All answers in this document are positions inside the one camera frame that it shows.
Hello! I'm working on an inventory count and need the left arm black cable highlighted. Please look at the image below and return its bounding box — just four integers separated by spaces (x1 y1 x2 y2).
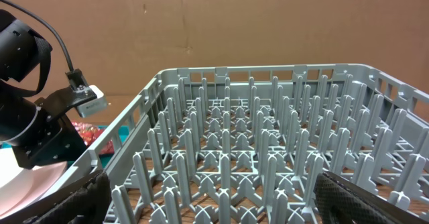
0 0 84 91

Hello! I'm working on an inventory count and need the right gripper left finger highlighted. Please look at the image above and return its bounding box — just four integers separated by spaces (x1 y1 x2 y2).
1 170 111 224

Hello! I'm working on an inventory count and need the red snack wrapper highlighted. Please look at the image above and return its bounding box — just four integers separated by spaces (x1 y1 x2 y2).
72 122 114 155

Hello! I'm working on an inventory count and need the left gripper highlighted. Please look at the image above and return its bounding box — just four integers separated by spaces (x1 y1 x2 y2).
11 87 97 169

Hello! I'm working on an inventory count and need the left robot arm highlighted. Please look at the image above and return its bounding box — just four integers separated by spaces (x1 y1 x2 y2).
1 10 97 169

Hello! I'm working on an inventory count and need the large white plate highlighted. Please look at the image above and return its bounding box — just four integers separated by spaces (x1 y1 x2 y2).
1 148 67 219

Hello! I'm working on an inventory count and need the grey dish rack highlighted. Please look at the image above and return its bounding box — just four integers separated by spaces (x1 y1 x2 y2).
51 64 428 223

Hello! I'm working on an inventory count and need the teal plastic tray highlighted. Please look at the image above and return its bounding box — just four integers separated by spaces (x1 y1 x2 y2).
0 125 130 170

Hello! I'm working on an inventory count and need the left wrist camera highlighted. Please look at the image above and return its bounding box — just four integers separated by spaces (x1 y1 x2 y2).
76 85 108 118

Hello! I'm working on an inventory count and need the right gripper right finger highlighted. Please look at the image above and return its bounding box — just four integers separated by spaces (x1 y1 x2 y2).
314 172 428 224

